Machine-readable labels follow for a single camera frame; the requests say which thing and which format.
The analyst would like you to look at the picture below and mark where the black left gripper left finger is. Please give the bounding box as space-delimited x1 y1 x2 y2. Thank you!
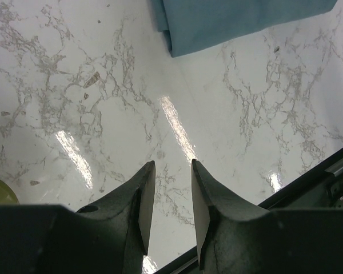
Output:
0 161 155 273

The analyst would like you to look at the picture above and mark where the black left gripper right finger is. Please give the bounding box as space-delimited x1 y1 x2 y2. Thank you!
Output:
192 160 343 273

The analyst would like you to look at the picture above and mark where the blue-grey t-shirt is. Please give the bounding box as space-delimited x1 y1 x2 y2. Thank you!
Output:
151 0 336 58

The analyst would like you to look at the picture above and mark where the olive green plastic bin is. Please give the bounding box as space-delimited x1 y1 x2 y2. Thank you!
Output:
0 180 19 205

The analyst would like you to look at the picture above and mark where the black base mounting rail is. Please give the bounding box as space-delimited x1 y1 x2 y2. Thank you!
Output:
161 148 343 273

